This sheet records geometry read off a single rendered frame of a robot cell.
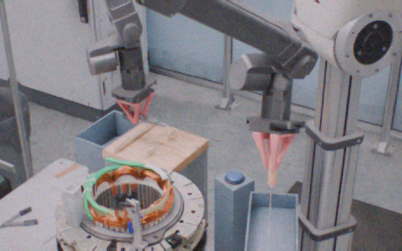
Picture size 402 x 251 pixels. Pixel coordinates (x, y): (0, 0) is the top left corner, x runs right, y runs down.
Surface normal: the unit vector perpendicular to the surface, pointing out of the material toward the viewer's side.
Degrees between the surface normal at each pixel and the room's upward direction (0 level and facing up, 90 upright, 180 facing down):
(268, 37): 109
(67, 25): 90
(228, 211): 90
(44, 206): 0
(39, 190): 0
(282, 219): 0
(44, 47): 90
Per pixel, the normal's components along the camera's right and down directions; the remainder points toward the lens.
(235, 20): 0.38, 0.72
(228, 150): -0.01, -0.86
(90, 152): -0.55, 0.43
